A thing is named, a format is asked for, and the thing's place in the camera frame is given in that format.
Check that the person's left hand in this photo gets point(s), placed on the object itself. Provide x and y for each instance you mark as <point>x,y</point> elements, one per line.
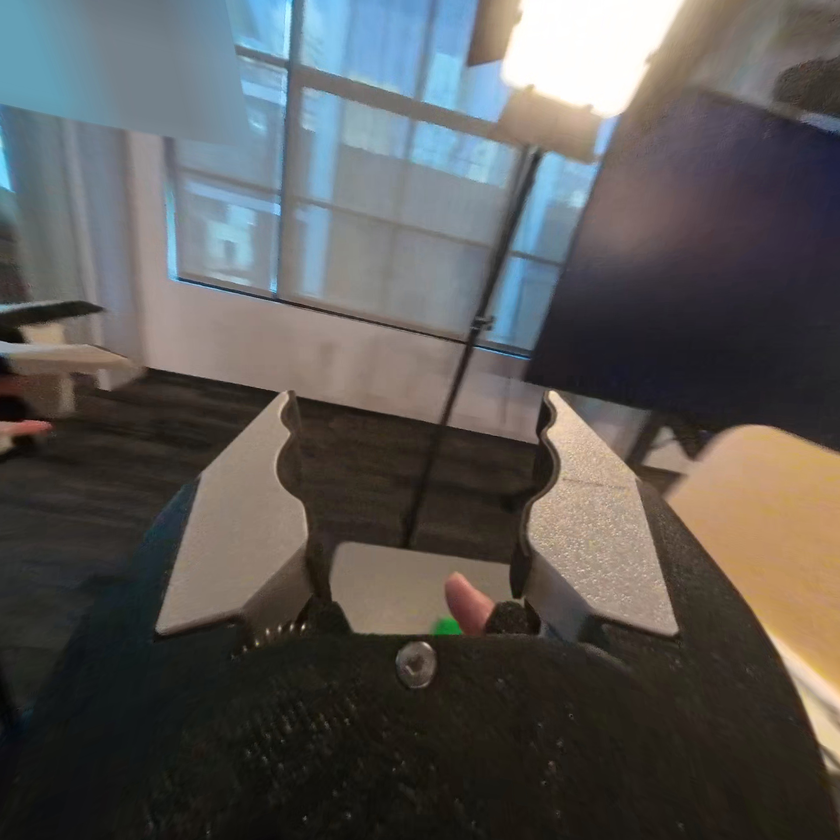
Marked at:
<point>23,430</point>

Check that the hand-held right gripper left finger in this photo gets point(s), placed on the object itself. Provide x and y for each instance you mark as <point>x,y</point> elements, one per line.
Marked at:
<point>243,544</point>

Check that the large grid window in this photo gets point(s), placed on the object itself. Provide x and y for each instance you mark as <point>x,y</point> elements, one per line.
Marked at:
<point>394,262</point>

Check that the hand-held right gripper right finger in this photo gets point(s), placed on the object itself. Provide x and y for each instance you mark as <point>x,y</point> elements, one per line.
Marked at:
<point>590,544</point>

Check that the person's right hand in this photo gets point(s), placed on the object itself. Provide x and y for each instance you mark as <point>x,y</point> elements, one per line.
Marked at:
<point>466,604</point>

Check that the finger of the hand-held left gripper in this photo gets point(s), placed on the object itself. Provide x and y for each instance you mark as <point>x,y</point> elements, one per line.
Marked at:
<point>65,361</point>
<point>46,334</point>

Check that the light wooden table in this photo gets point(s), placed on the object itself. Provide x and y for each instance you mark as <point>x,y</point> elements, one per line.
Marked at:
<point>774,525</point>

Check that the studio light on black stand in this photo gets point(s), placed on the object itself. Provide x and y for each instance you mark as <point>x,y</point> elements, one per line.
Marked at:
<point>544,131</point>

